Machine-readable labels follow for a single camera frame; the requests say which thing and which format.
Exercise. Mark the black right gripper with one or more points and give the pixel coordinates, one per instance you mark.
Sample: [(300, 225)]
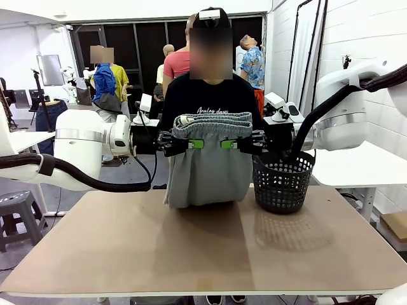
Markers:
[(278, 136)]

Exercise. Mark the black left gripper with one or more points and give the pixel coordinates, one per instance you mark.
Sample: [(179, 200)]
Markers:
[(149, 146)]

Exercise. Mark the grey shorts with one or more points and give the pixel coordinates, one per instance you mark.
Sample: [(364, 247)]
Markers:
[(206, 178)]

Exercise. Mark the black perforated plastic basket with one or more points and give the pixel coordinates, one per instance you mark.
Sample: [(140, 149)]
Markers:
[(280, 193)]

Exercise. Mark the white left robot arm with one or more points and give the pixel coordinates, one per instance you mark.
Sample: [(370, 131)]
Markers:
[(76, 139)]

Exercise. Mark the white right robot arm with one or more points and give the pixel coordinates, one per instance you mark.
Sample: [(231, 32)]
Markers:
[(343, 127)]

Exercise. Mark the person in black t-shirt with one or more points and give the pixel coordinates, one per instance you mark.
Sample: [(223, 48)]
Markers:
[(190, 101)]

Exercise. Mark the seated person in background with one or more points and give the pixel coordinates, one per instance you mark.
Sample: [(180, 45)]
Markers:
[(158, 95)]

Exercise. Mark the mannequin in floral shirt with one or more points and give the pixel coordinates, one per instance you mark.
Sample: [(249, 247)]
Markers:
[(252, 68)]

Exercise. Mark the mannequin in red top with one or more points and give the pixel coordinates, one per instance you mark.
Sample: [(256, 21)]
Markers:
[(176, 65)]

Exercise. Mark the mannequin in yellow shirt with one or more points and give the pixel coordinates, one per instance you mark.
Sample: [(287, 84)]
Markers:
[(122, 79)]

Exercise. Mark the person in blue jacket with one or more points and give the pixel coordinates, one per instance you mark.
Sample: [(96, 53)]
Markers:
[(103, 82)]

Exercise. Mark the bald mannequin cream shirt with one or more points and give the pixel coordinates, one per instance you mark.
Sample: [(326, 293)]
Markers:
[(168, 51)]

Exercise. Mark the white curtain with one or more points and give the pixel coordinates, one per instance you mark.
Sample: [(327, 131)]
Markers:
[(303, 63)]

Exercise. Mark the large white side table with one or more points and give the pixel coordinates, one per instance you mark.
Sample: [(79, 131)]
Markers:
[(359, 168)]

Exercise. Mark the black bent pipe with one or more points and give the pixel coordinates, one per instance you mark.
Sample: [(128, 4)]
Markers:
[(297, 28)]

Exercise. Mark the black cap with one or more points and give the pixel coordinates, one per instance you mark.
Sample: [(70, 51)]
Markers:
[(224, 22)]

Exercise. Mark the dark blue jeans stand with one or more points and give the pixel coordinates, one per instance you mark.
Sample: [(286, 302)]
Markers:
[(47, 117)]

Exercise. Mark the black tripod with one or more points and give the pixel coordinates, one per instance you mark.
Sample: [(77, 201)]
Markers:
[(43, 101)]

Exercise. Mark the grey framed board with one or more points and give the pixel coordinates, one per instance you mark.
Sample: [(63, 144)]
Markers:
[(50, 70)]

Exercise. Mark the black monitor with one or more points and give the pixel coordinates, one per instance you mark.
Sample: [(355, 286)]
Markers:
[(20, 98)]

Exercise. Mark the black white shoe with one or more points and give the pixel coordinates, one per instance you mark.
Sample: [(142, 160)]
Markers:
[(238, 298), (214, 299)]

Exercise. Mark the grey plastic stool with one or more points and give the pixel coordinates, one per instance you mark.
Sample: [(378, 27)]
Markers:
[(19, 206)]

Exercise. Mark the cardboard box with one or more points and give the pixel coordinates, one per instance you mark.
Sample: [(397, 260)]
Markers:
[(395, 224)]

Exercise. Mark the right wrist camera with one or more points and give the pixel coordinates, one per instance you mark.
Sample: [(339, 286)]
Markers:
[(275, 101)]

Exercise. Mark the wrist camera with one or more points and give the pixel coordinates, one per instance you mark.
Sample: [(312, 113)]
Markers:
[(275, 101), (145, 102)]

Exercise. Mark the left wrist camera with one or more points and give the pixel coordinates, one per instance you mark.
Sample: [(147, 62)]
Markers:
[(145, 102)]

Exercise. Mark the small wall mounted camera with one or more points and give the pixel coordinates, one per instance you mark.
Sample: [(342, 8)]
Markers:
[(347, 62)]

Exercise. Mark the head mounted camera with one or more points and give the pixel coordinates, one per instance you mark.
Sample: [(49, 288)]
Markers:
[(209, 14)]

